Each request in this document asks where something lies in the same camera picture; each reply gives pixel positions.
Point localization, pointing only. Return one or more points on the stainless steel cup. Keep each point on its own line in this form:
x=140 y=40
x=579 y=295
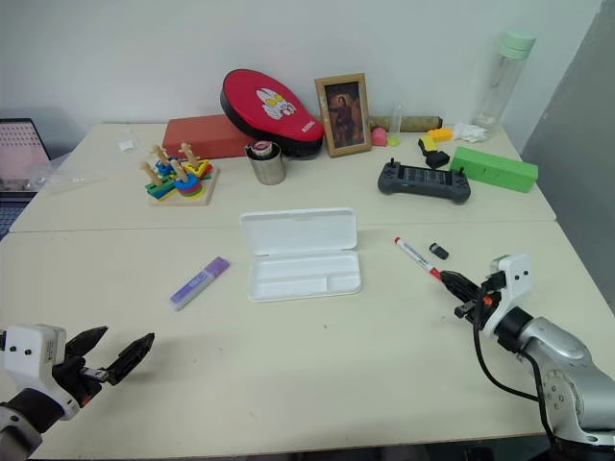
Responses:
x=266 y=168

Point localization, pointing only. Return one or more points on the clear bottle with green lid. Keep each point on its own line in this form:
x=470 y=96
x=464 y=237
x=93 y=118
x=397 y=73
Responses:
x=504 y=81

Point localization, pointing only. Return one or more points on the clear plastic bag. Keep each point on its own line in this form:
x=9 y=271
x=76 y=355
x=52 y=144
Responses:
x=67 y=175

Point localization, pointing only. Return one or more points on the tape roll in cup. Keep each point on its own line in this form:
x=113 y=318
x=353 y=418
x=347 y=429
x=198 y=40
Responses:
x=262 y=148

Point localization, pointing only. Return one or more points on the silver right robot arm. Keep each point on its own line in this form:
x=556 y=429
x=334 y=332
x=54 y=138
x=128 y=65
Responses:
x=562 y=355

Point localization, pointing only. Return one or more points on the red and white marker pen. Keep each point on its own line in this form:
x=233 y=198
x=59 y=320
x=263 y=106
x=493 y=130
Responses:
x=415 y=255

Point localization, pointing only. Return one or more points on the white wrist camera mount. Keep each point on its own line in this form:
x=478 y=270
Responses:
x=29 y=353
x=514 y=283

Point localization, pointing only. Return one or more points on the red rectangular box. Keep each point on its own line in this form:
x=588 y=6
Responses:
x=202 y=137

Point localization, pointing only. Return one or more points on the purple highlighter pen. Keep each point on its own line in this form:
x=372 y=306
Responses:
x=199 y=283

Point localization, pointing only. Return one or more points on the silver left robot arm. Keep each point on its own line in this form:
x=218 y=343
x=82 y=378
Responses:
x=21 y=418

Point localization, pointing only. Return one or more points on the white open pencil case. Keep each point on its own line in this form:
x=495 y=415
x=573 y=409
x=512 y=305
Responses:
x=300 y=254

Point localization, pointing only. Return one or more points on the dark grey handheld game controller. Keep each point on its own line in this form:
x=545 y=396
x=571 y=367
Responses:
x=425 y=180

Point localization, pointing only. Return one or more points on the crumpled white cloth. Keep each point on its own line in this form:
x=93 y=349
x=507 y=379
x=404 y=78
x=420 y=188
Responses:
x=473 y=132

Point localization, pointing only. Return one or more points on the brown wooden roll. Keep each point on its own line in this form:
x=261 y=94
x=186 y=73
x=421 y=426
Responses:
x=418 y=123

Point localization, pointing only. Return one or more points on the wooden picture frame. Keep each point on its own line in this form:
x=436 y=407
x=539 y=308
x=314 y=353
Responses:
x=343 y=115

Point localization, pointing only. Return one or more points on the wooden colourful stacking toy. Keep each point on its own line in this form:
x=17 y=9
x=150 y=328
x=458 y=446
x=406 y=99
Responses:
x=180 y=180

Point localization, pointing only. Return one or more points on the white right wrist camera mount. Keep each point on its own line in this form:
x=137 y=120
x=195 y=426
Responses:
x=514 y=283

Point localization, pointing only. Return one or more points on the laptop with pink screen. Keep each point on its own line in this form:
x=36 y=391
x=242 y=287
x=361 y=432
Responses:
x=21 y=153

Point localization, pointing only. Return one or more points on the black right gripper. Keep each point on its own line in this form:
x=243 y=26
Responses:
x=485 y=300

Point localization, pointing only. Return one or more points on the small white packet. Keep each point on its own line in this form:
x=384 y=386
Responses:
x=126 y=145

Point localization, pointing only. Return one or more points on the pink small toy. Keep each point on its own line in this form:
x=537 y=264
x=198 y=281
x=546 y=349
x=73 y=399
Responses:
x=379 y=137

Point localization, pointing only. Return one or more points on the yellow and black tool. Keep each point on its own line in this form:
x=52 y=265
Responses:
x=434 y=153

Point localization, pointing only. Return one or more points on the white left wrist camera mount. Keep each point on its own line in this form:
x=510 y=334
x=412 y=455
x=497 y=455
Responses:
x=29 y=353

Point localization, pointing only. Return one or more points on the red and black boxing pad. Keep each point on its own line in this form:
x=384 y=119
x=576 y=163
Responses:
x=269 y=110

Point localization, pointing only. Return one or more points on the clear plastic tube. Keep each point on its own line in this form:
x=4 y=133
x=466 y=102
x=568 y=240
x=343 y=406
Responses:
x=396 y=125

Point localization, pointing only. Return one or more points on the green rectangular block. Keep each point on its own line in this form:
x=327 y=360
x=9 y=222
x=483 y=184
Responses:
x=495 y=169

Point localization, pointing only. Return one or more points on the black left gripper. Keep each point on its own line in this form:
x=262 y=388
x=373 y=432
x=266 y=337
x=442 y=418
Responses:
x=72 y=374

